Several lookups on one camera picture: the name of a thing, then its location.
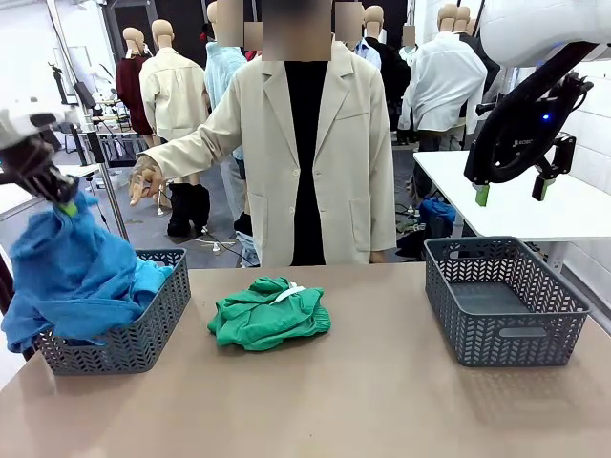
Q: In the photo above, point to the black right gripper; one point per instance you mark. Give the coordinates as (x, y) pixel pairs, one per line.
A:
(518, 143)

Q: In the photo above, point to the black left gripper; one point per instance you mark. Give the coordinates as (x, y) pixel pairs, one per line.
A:
(28, 167)

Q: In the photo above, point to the blue garment with red mark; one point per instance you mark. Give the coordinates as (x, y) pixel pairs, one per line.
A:
(71, 257)

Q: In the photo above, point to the cyan garment with white tag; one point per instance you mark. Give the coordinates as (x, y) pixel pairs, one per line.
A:
(153, 281)

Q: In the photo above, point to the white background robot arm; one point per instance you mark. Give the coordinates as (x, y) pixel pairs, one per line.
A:
(102, 83)

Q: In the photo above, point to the person right forearm beige sleeve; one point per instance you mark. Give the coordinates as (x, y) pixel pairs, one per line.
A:
(191, 143)

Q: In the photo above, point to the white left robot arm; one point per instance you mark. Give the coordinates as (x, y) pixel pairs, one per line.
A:
(19, 126)

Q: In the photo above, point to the person left forearm beige sleeve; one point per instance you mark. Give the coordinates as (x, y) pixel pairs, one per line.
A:
(384, 224)

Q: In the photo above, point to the person right hand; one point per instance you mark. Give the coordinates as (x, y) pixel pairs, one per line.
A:
(145, 176)

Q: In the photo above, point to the person left hand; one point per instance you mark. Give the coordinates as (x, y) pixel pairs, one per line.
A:
(379, 257)

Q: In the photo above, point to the white table with white legs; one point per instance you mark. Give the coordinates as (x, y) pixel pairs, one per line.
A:
(86, 172)

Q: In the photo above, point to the slanted metal pole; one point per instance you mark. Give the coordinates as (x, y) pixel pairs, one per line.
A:
(115, 205)

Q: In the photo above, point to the large white table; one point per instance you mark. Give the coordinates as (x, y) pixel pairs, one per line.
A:
(448, 167)

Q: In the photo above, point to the cluttered background workbench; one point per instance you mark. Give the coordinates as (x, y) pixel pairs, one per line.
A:
(114, 138)

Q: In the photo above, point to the blue bag under table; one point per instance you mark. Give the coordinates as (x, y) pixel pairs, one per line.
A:
(436, 217)

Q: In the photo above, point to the mannequin in black coat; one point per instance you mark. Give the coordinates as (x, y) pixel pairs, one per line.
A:
(488, 67)

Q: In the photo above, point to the mannequin in white shirt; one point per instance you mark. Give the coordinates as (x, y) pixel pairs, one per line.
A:
(444, 81)

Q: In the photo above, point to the mannequin in maroon sweater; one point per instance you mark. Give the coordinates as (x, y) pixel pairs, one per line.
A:
(129, 90)

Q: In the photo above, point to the mannequin in black jacket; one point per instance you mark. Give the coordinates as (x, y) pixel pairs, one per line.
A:
(396, 81)

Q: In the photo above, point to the mannequin in cream jacket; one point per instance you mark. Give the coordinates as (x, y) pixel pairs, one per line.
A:
(172, 86)

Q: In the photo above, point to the gray woven plastic basket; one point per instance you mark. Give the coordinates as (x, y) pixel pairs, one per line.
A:
(119, 353)
(501, 350)

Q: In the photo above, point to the mannequin in blue shirt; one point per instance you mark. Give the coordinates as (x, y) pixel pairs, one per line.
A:
(367, 50)

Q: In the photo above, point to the mannequin in light blue fleece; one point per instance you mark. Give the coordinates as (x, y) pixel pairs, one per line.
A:
(219, 71)

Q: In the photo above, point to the person in beige blazer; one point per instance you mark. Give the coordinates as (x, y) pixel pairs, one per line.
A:
(315, 143)

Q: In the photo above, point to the mannequin in red jacket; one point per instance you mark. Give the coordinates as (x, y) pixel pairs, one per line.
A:
(252, 53)

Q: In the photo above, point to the black camera tripod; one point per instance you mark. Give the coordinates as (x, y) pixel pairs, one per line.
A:
(59, 86)

